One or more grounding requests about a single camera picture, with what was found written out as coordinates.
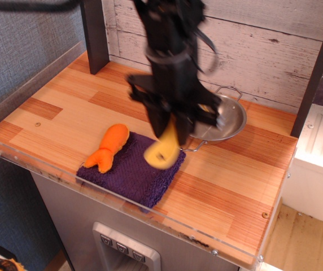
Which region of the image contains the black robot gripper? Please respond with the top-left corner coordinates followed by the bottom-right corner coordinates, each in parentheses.
top-left (126, 56), bottom-right (221, 146)

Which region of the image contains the yellow brush with white bristles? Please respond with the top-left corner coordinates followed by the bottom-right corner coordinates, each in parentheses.
top-left (143, 104), bottom-right (209, 171)

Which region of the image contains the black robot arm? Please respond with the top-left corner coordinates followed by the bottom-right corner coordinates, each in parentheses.
top-left (127, 1), bottom-right (221, 146)

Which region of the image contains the orange plush fish toy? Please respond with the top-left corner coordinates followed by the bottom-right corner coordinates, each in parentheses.
top-left (84, 124), bottom-right (130, 173)

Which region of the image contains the purple knitted cloth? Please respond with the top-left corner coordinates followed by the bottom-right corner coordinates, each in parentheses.
top-left (76, 132), bottom-right (186, 208)

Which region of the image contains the clear acrylic table guard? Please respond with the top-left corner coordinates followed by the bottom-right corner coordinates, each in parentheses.
top-left (0, 125), bottom-right (297, 270)

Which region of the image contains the grey toy fridge cabinet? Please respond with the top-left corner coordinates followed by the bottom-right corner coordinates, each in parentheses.
top-left (32, 173), bottom-right (239, 270)

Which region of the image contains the silver dispenser panel with buttons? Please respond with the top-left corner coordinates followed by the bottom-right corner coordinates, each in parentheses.
top-left (93, 222), bottom-right (162, 270)

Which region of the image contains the yellow object bottom left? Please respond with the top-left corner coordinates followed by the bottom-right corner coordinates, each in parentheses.
top-left (0, 253), bottom-right (24, 271)

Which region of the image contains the steel bowl with handles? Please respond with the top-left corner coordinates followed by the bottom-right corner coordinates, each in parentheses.
top-left (181, 86), bottom-right (247, 152)

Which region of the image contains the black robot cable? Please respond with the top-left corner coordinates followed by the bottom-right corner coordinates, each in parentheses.
top-left (0, 0), bottom-right (221, 75)

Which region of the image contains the dark vertical post right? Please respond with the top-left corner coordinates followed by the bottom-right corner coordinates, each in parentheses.
top-left (290, 42), bottom-right (323, 138)

